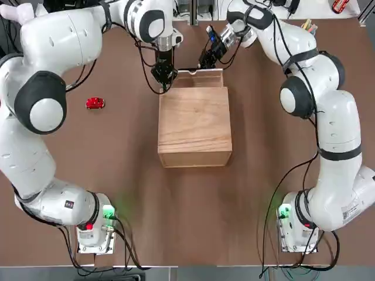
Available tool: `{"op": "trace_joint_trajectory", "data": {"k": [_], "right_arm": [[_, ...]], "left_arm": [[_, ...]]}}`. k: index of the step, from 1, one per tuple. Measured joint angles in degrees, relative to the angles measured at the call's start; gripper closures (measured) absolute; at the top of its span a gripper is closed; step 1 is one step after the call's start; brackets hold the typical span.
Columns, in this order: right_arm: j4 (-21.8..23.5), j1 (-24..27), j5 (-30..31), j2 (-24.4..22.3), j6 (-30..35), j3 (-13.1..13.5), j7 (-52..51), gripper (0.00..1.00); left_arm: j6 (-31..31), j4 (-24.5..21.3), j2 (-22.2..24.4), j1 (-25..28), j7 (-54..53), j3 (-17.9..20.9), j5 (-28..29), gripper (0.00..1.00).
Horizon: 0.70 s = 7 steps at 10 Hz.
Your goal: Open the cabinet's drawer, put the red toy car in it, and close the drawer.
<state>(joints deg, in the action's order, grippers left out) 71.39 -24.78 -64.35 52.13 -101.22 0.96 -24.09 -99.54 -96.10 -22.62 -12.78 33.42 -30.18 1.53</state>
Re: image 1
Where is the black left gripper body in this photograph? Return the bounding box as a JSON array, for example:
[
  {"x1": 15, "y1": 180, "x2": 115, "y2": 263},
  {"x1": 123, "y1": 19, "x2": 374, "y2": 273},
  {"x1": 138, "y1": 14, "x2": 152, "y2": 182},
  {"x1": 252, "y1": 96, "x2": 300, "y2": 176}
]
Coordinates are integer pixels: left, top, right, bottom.
[{"x1": 156, "y1": 48, "x2": 176, "y2": 71}]

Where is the white-fronted wooden drawer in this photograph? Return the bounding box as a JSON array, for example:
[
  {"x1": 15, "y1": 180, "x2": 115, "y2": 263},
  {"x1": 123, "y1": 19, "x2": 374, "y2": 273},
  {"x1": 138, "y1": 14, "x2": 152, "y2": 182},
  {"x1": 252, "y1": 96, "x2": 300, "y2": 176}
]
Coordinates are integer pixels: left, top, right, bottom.
[{"x1": 169, "y1": 67, "x2": 226, "y2": 88}]

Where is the red toy car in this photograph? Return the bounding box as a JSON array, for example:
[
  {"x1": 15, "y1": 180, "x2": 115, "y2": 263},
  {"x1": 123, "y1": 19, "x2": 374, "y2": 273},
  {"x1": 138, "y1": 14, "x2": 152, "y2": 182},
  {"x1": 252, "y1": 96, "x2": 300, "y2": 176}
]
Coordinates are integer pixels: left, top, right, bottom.
[{"x1": 85, "y1": 97, "x2": 106, "y2": 111}]

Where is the aluminium frame post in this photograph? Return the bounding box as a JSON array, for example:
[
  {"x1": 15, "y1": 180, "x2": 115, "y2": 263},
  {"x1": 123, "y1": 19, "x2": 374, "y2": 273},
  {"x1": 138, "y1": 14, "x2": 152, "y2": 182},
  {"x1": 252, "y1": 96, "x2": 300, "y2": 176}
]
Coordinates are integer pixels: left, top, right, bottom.
[{"x1": 190, "y1": 0, "x2": 199, "y2": 26}]

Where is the red and black tool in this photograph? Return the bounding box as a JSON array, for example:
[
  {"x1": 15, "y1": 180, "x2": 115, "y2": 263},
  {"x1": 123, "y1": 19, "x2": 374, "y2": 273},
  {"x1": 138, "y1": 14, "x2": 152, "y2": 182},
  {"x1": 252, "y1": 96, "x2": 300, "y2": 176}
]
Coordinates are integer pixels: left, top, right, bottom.
[{"x1": 332, "y1": 0, "x2": 349, "y2": 14}]

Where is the white rounded plastic object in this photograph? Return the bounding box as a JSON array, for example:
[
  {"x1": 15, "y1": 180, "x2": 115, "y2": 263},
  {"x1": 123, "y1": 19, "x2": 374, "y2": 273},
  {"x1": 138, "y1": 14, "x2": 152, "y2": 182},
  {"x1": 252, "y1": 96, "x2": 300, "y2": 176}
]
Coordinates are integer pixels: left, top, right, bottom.
[{"x1": 0, "y1": 4, "x2": 35, "y2": 23}]

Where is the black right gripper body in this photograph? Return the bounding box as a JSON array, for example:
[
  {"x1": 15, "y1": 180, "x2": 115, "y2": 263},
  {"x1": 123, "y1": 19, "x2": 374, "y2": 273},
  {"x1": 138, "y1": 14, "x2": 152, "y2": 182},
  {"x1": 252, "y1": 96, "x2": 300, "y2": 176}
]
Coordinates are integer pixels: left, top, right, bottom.
[{"x1": 204, "y1": 40, "x2": 228, "y2": 61}]

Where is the translucent blue cup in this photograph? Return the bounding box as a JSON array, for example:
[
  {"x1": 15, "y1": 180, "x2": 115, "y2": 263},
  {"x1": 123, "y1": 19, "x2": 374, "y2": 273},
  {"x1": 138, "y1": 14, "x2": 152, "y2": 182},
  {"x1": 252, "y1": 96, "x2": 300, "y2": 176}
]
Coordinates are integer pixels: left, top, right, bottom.
[{"x1": 301, "y1": 19, "x2": 319, "y2": 35}]

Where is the wooden cabinet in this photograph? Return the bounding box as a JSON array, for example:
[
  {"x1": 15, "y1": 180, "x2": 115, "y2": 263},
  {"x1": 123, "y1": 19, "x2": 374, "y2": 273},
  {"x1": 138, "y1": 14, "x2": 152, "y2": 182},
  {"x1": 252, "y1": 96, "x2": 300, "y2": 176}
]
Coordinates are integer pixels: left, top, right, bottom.
[{"x1": 157, "y1": 86, "x2": 234, "y2": 169}]

